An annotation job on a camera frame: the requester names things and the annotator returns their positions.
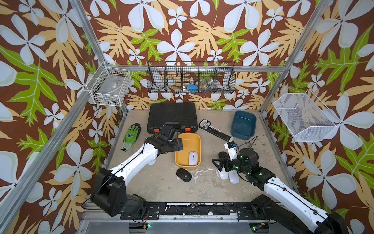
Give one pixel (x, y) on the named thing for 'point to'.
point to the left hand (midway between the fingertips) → (177, 144)
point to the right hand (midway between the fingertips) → (216, 158)
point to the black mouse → (184, 174)
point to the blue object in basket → (193, 88)
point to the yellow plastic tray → (191, 142)
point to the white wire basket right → (307, 119)
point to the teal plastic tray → (244, 125)
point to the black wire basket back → (175, 77)
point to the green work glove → (131, 135)
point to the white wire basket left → (108, 86)
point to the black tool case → (181, 116)
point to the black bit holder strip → (205, 124)
